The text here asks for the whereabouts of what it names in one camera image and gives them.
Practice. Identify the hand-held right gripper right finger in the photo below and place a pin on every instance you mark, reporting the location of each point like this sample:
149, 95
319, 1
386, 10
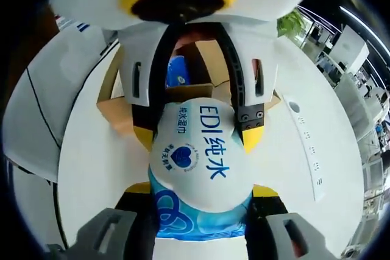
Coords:
274, 205

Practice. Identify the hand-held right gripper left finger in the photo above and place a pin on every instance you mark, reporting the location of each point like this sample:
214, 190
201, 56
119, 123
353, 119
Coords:
122, 235

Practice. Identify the blue soft pack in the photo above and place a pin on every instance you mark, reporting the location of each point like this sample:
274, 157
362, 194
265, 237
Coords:
178, 71

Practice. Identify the brown cardboard shoe box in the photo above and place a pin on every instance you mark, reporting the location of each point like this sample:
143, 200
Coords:
117, 89

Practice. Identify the white blue wet wipes pack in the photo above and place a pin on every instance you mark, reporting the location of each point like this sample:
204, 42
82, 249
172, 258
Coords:
201, 162

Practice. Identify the green plant in white pot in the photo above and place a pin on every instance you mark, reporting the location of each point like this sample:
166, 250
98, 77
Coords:
291, 22

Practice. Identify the white table socket panel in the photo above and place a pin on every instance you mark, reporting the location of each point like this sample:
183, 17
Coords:
307, 150

